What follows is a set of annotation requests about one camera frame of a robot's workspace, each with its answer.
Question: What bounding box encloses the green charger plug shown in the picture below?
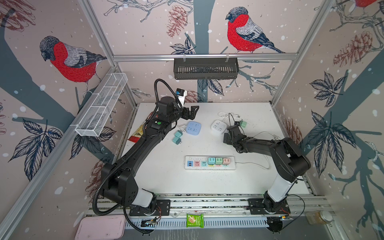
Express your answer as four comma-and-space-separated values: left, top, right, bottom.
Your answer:
174, 130, 183, 138
239, 120, 247, 128
215, 158, 223, 165

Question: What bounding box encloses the pink USB charger plug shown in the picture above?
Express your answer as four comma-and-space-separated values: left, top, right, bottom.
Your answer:
222, 158, 231, 166

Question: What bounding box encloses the teal charger plug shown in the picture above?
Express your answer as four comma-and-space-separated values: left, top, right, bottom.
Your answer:
208, 157, 215, 165
172, 137, 181, 145

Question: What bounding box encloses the white multicolour power strip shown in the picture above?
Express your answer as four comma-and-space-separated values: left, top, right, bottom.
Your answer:
184, 156, 236, 171

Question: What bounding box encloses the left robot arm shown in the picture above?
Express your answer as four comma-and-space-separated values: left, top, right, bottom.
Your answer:
92, 79, 200, 235

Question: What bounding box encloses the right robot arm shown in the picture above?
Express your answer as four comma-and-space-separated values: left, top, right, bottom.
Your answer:
223, 126, 311, 214

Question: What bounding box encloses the blue square power socket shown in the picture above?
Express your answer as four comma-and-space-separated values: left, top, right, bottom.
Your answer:
186, 121, 202, 136

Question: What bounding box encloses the white square power socket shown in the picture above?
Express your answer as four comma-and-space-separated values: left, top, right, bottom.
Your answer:
211, 120, 228, 135

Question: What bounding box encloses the red chips bag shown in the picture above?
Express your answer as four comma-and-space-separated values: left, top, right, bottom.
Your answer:
128, 112, 153, 143

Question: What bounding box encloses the green snack packet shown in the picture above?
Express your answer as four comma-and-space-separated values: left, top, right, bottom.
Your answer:
186, 214, 205, 228

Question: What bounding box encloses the clear jar with lid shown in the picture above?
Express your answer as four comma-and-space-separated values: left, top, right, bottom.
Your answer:
306, 211, 334, 225

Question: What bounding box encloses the pink tray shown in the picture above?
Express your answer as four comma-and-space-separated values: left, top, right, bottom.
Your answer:
75, 215, 126, 240

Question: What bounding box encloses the white square socket cable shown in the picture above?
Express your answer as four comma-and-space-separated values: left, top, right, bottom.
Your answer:
217, 111, 241, 121

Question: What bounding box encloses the black wall basket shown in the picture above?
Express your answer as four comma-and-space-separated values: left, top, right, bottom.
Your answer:
174, 58, 239, 80

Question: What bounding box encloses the white wire wall basket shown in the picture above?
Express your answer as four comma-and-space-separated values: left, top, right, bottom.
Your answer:
75, 73, 128, 137

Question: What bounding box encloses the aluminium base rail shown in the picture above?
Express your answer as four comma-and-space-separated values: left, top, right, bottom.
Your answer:
86, 194, 334, 230

